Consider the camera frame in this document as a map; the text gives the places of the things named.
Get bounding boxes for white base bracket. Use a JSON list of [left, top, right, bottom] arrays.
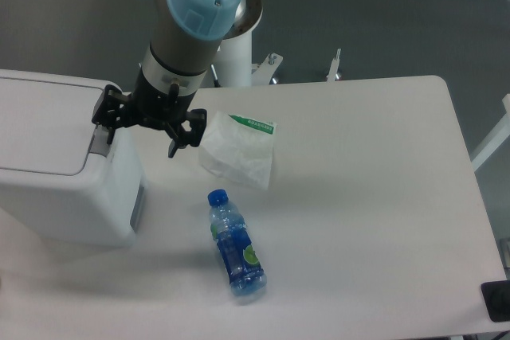
[[326, 48, 342, 82], [251, 53, 284, 86]]

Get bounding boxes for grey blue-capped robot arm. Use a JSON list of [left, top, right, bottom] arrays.
[[92, 0, 260, 157]]

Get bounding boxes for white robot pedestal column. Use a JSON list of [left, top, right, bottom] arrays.
[[213, 32, 253, 88]]

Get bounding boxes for white middle base bracket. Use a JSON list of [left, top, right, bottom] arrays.
[[251, 53, 284, 86]]

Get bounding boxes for white trash can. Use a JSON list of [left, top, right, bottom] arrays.
[[1, 69, 147, 247]]

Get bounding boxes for white plastic tissue packet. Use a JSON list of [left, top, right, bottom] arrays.
[[198, 111, 277, 190]]

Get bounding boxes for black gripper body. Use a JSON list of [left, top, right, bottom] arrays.
[[127, 69, 198, 131]]

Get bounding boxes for grey lid push button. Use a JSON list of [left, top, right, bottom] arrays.
[[89, 125, 111, 157]]

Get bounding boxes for white frame post right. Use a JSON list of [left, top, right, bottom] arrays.
[[470, 94, 509, 171]]

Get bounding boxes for white right base bracket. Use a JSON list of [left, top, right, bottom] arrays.
[[326, 48, 342, 82]]

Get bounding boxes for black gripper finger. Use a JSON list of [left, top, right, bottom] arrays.
[[167, 108, 207, 158], [92, 84, 134, 145]]

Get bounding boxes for white trash can lid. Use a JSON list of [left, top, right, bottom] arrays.
[[1, 76, 104, 176]]

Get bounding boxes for black device at table corner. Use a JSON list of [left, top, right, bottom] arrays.
[[481, 280, 509, 322]]

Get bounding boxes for blue plastic drink bottle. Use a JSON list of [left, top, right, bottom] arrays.
[[207, 189, 267, 297]]

